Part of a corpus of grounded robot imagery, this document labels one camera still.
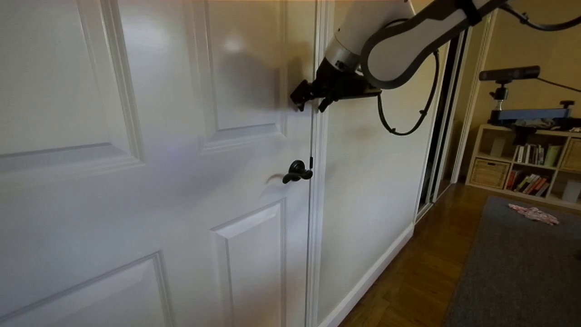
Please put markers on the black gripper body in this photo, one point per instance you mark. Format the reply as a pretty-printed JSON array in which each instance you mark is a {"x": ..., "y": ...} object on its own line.
[{"x": 340, "y": 84}]

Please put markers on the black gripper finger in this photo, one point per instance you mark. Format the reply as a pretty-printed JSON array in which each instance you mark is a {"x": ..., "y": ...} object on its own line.
[
  {"x": 325, "y": 102},
  {"x": 301, "y": 95}
]

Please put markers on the white panel door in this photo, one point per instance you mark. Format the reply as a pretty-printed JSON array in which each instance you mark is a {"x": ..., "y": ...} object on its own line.
[{"x": 145, "y": 153}]

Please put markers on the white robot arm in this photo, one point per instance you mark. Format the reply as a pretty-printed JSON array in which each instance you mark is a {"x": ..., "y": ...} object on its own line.
[{"x": 381, "y": 43}]

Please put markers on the sliding closet door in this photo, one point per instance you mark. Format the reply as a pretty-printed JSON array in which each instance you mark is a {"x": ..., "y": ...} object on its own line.
[{"x": 443, "y": 122}]

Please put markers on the woven storage basket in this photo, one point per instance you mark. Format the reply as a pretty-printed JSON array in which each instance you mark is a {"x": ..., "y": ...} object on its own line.
[{"x": 488, "y": 173}]

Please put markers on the wooden bookshelf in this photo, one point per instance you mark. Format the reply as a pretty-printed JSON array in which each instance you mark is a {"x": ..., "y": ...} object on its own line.
[{"x": 543, "y": 166}]

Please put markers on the pink cloth on carpet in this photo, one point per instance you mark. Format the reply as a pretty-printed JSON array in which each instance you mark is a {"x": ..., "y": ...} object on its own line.
[{"x": 534, "y": 215}]

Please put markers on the grey carpet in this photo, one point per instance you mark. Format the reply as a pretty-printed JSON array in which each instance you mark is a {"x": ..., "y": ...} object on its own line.
[{"x": 519, "y": 273}]

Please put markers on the black door lever handle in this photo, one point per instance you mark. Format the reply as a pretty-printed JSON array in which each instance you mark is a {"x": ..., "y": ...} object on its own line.
[{"x": 296, "y": 172}]

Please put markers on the white door frame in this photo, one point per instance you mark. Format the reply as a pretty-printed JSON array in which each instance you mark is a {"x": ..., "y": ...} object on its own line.
[{"x": 323, "y": 32}]

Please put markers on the black camera on tripod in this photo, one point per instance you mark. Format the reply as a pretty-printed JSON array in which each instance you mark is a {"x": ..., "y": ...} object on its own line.
[{"x": 503, "y": 77}]

